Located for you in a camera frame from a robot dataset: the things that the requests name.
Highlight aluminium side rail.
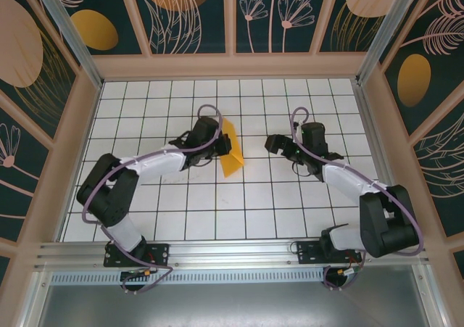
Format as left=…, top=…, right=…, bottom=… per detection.
left=353, top=78, right=413, bottom=237

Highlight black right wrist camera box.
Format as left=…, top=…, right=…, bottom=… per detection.
left=264, top=133, right=289, bottom=156

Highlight orange cloth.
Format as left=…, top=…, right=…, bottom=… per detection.
left=217, top=117, right=244, bottom=178

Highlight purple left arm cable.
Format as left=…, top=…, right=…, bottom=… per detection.
left=81, top=104, right=225, bottom=294

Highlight wall panel pink leaf outlines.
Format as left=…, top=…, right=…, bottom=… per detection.
left=408, top=100, right=464, bottom=241

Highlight wall panel huge pink oval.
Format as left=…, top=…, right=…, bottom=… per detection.
left=0, top=0, right=81, bottom=143

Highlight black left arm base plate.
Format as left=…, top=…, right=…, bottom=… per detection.
left=104, top=242, right=171, bottom=268

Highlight aluminium frame post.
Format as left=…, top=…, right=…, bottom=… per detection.
left=355, top=0, right=423, bottom=85
left=30, top=0, right=104, bottom=90

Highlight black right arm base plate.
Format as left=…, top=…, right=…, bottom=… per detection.
left=295, top=239, right=363, bottom=266

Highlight wall panel pink flowers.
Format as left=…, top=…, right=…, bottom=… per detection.
left=233, top=0, right=323, bottom=56

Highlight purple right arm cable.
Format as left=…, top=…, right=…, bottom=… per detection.
left=291, top=105, right=426, bottom=291

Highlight wall panel pink oval grass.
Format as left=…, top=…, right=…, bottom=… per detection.
left=318, top=0, right=403, bottom=54

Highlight wall panel orange circle leaves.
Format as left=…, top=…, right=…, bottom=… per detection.
left=128, top=0, right=233, bottom=56

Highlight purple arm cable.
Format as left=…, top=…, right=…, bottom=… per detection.
left=81, top=104, right=225, bottom=294
left=291, top=105, right=426, bottom=291

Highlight wall panel orange oval fern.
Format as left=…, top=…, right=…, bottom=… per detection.
left=378, top=0, right=464, bottom=138

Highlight long aluminium mounting rail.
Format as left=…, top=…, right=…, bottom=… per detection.
left=34, top=235, right=431, bottom=270

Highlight wall panel small orange oval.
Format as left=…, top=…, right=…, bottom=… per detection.
left=63, top=0, right=152, bottom=56

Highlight slotted grey cable duct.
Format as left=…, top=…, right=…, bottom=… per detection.
left=49, top=270, right=329, bottom=286

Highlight grey metal sheet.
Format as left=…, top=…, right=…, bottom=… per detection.
left=36, top=283, right=436, bottom=327

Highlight wall panel single flower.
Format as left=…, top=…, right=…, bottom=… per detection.
left=0, top=96, right=55, bottom=244

